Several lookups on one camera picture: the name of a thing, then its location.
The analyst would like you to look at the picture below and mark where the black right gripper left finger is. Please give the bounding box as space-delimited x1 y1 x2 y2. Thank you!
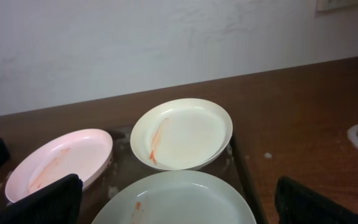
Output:
0 174 83 224

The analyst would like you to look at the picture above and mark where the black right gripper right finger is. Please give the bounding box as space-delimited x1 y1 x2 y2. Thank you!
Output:
275 176 358 224

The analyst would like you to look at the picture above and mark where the pink plastic plate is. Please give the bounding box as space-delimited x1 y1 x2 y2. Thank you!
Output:
5 129 113 203

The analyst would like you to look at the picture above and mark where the pale green plastic plate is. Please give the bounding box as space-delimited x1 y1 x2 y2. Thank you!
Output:
93 170 256 224

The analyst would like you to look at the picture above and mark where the cream plastic plate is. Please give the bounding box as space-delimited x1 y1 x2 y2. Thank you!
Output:
130 98 233 171

